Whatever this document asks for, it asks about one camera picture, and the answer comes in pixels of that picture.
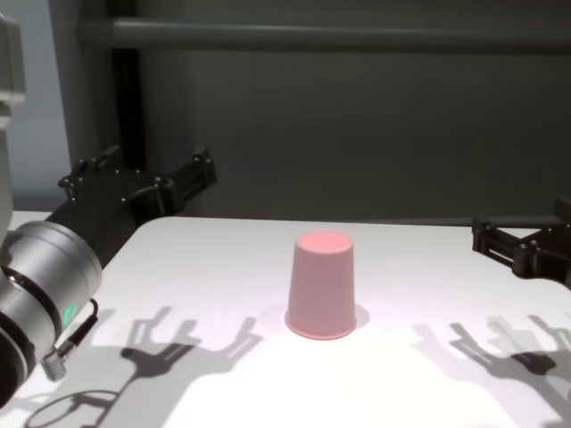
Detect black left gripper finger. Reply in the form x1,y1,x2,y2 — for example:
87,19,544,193
57,144,122,191
153,145,219,218

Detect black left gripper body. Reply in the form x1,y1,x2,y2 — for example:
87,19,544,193
44,158,179,272

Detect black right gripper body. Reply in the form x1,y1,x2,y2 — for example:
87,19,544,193
512,225,571,286

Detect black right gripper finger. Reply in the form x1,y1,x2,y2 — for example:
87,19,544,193
553,195,571,228
471,213,536,273

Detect pink plastic cup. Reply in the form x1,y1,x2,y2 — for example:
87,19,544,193
284,229,358,341

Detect black vertical post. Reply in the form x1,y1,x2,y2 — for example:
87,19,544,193
112,44,149,173

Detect grey round horizontal rail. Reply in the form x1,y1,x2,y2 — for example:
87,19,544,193
111,16,571,51

